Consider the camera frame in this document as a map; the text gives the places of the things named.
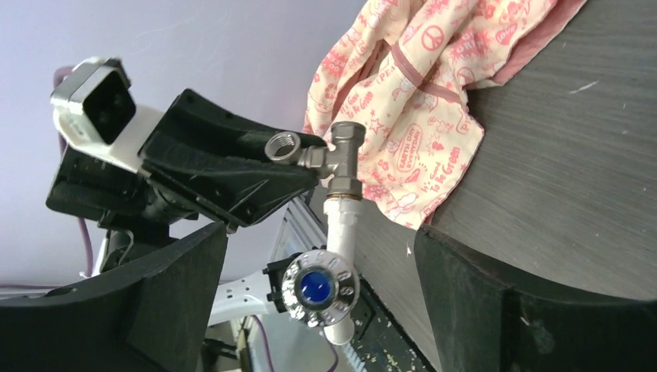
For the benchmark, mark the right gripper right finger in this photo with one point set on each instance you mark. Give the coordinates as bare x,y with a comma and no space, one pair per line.
487,315

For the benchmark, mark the white plastic water faucet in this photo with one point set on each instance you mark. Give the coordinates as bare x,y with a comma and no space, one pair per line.
321,287

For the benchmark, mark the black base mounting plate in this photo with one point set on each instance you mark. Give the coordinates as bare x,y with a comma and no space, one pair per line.
380,342

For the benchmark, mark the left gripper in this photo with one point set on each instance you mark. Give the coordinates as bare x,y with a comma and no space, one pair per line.
212,160

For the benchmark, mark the pink printed cloth bag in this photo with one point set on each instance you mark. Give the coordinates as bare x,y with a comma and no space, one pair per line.
404,69

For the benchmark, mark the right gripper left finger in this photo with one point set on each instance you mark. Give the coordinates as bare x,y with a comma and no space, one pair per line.
148,315

